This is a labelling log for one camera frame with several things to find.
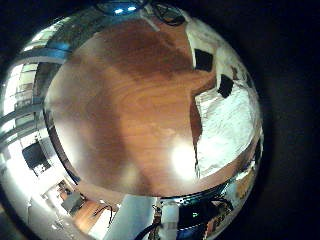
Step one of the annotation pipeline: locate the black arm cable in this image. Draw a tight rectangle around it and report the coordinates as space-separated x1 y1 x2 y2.
133 221 161 240

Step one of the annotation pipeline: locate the white striped cloth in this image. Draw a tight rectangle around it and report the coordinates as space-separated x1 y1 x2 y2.
194 83 264 180

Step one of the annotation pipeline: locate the black wall screen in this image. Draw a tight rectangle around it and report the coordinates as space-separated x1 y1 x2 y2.
21 140 52 177

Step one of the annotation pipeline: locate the black equipment rack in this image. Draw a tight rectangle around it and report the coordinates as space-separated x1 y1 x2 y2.
178 194 236 239

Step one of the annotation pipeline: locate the grey cart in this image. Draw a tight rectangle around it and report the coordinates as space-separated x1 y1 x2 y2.
60 190 88 215

